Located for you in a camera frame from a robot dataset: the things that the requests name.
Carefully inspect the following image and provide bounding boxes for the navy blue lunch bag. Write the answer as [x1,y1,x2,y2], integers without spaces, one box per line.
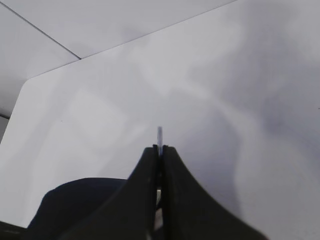
[26,126,165,233]

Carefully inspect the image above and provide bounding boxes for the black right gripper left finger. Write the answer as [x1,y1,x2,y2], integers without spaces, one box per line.
[60,145,159,240]

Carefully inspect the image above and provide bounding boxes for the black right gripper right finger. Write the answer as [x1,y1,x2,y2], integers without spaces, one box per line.
[160,145,267,240]

